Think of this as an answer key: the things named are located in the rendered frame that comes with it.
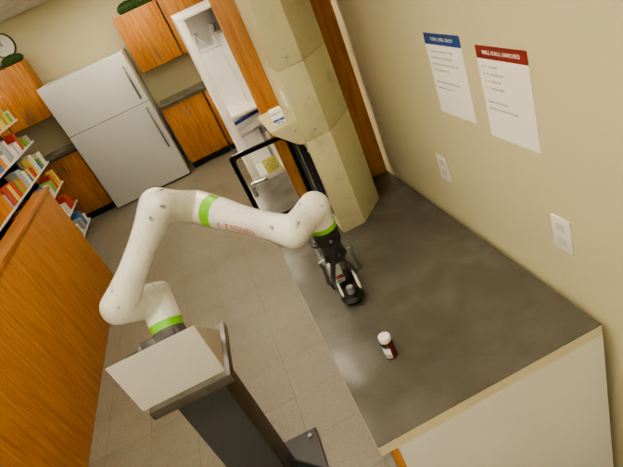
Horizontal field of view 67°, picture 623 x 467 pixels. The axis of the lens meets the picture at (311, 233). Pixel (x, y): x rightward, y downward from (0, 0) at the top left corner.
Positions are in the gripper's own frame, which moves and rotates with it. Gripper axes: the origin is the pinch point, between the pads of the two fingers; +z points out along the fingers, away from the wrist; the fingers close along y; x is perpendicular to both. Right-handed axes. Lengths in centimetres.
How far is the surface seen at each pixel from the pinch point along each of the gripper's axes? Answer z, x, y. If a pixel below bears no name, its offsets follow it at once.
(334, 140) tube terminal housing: -35, -46, -23
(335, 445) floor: 101, -19, 37
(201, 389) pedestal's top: 8, 5, 64
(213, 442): 41, -1, 76
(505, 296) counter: 8, 33, -42
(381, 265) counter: 7.5, -11.0, -16.1
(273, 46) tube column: -78, -46, -15
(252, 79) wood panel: -64, -83, -6
